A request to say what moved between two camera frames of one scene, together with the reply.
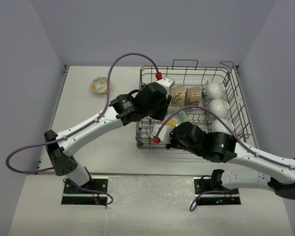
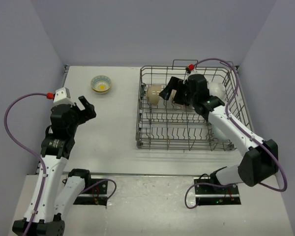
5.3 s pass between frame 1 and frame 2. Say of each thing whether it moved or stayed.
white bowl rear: stayed
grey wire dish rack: stayed
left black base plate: stayed
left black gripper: moved
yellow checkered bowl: moved
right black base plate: stayed
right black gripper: moved
